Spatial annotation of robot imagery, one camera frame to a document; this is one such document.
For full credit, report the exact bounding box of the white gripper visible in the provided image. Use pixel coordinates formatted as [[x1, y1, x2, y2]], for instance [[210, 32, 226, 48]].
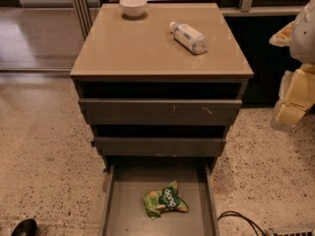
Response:
[[271, 63, 315, 131]]

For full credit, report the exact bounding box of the green rice chip bag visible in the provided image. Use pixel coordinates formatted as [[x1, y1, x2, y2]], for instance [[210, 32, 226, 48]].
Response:
[[143, 180, 189, 220]]

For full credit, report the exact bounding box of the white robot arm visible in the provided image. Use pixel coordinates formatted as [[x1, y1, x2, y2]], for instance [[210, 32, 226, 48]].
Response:
[[269, 0, 315, 131]]

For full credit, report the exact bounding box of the grey drawer cabinet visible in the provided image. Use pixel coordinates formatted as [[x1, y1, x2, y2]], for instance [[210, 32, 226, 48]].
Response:
[[71, 3, 253, 165]]

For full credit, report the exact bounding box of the grey middle drawer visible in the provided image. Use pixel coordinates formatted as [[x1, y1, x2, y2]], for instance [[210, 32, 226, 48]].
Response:
[[93, 137, 225, 157]]

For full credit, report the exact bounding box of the grey top drawer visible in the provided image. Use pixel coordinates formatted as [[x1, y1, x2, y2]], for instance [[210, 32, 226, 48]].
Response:
[[79, 98, 242, 126]]

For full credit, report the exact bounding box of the grey open bottom drawer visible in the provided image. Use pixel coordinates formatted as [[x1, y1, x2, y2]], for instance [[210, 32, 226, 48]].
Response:
[[101, 158, 220, 236]]

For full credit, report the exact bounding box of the floor vent grille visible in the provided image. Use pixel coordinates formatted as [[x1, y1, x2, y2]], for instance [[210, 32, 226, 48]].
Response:
[[266, 227, 315, 236]]

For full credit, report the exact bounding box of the clear plastic water bottle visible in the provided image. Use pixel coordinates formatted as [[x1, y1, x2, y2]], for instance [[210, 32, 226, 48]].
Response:
[[169, 22, 208, 55]]

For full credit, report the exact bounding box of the white bowl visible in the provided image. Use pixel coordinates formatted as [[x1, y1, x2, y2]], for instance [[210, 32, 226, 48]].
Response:
[[119, 0, 147, 18]]

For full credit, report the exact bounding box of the black object on floor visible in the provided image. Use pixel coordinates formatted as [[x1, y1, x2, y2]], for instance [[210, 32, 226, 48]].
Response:
[[11, 218, 37, 236]]

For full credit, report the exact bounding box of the black cable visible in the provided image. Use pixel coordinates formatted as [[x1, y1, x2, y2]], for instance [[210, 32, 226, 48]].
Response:
[[217, 210, 266, 236]]

